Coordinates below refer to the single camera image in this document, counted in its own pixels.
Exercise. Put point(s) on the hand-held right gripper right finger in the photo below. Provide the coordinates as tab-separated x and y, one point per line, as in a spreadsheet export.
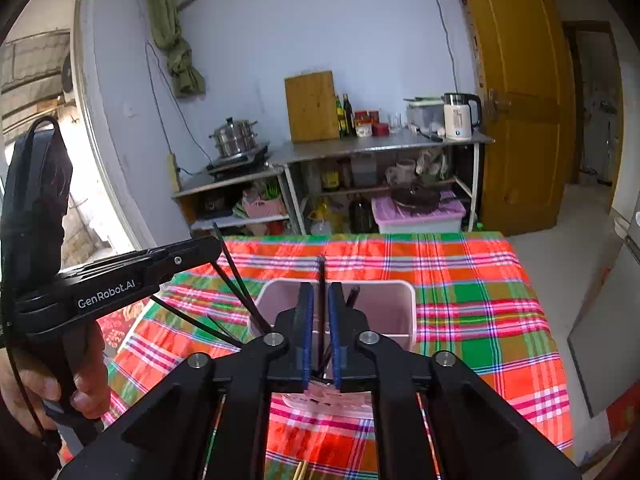
336	340

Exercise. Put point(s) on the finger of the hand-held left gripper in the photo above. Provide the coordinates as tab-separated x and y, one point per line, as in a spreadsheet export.
195	252

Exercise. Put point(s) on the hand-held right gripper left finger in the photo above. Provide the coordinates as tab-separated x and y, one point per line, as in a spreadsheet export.
306	340

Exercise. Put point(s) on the black chopstick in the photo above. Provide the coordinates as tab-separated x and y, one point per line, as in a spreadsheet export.
233	290
200	322
321	300

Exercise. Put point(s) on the pink utensil holder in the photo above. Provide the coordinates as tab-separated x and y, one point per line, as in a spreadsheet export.
385	310

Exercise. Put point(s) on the yellow chopstick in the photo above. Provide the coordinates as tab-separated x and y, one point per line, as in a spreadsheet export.
301	471

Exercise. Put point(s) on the person's left hand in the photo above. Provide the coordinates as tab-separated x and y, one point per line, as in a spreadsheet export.
92	380

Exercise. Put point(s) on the wooden low cabinet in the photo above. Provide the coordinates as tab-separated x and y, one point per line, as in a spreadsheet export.
225	185

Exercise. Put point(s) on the pink plastic basket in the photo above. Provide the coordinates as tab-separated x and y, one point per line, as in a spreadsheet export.
262	208

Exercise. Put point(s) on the beige power strip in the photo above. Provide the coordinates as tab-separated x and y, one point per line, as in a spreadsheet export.
173	172

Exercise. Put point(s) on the black induction cooker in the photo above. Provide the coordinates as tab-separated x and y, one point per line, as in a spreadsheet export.
240	162

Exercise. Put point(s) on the red patterned cloth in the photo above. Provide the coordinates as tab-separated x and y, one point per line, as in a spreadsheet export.
120	330

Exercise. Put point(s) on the yellow oil bottle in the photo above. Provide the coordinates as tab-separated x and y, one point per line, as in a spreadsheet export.
322	222

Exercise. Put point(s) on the steel steamer pot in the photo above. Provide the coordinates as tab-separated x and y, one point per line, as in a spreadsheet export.
234	140

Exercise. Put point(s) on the dark glass jug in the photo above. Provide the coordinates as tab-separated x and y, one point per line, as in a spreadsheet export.
360	215

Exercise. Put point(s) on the plaid tablecloth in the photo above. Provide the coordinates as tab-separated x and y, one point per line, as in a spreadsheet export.
475	310

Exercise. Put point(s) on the pink lidded storage box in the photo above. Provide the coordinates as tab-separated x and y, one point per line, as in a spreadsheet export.
415	220

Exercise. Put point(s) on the dark cooking pot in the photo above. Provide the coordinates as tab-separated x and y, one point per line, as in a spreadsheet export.
415	197

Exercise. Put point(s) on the wooden cutting board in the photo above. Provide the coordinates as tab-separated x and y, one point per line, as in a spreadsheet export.
312	107

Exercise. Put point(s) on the metal shelf table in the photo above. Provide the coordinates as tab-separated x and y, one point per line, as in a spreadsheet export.
380	142

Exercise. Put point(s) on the green hanging cloth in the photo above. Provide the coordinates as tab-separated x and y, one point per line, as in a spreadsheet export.
175	50

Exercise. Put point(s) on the red lidded jar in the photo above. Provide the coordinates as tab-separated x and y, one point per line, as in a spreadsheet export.
363	130

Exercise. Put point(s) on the clear drinking glass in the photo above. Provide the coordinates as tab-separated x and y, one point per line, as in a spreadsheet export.
395	122

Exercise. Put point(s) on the clear plastic container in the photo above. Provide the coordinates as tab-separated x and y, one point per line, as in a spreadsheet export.
425	115

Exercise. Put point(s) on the white electric kettle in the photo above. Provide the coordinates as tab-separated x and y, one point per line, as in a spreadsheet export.
457	120

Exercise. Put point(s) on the yellow wooden door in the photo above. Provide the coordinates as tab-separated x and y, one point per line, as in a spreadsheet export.
520	110

